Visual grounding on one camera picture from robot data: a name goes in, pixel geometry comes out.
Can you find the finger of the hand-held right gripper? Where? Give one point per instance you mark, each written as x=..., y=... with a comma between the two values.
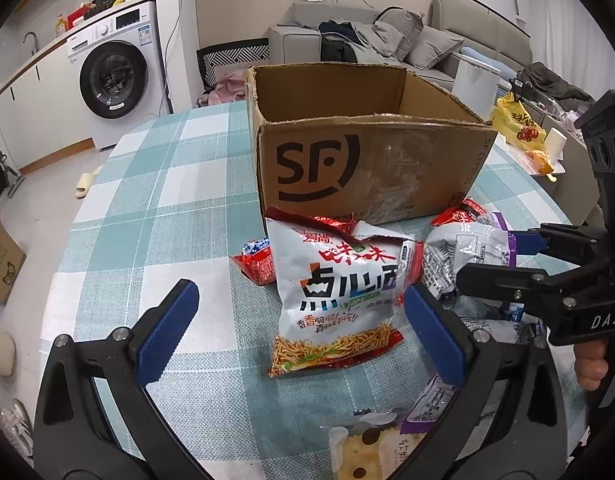
x=552, y=242
x=507, y=282

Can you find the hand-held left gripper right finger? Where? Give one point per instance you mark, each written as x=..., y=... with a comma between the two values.
x=435, y=332

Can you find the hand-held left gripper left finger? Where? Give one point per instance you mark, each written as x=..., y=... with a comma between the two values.
x=167, y=330

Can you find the silver purple snack packet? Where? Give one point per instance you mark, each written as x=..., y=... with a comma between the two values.
x=462, y=250

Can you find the white noodle snack bag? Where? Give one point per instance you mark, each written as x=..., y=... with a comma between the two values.
x=337, y=285

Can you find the yellow cracker packet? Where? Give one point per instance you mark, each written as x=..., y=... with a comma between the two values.
x=367, y=452

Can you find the brown cardboard box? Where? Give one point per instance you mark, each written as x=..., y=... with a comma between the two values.
x=387, y=160

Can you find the person's right hand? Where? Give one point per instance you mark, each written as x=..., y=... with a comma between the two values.
x=590, y=365

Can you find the white paper cup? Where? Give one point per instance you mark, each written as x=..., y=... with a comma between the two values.
x=555, y=142

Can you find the purple white snack packet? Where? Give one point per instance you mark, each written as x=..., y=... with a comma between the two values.
x=430, y=402

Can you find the dark jacket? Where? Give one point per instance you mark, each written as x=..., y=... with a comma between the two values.
x=557, y=82

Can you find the yellow plastic bag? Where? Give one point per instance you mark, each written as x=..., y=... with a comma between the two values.
x=520, y=125

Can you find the small red snack packet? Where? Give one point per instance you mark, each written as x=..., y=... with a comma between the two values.
x=255, y=262

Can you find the white trash can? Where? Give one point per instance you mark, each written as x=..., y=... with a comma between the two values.
x=475, y=75

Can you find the beige slipper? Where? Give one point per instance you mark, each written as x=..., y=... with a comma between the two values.
x=87, y=182

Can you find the small cardboard box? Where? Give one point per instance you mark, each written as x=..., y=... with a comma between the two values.
x=2, y=260

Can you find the white sneaker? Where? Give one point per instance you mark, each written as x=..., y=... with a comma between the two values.
x=15, y=427

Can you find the flat grey pillow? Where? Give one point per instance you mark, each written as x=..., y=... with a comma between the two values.
x=435, y=47

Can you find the large grey pillow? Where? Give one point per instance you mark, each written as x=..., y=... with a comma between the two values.
x=400, y=30

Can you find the pink cloth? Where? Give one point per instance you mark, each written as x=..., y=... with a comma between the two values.
x=227, y=87

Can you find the white kitchen counter cabinet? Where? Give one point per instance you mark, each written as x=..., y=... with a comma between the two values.
x=42, y=110

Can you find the white washing machine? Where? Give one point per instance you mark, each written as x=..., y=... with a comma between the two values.
x=117, y=75

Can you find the black white patterned basket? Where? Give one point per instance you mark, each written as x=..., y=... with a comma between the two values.
x=232, y=55

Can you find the dark clothes pile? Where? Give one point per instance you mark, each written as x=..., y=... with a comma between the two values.
x=337, y=45

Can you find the grey sofa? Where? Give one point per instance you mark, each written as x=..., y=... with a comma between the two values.
x=297, y=40

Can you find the metal faucet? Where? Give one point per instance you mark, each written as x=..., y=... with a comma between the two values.
x=31, y=40

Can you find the yellow bottle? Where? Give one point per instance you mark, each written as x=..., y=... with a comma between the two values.
x=61, y=26

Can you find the red box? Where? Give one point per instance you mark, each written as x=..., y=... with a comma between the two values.
x=80, y=16

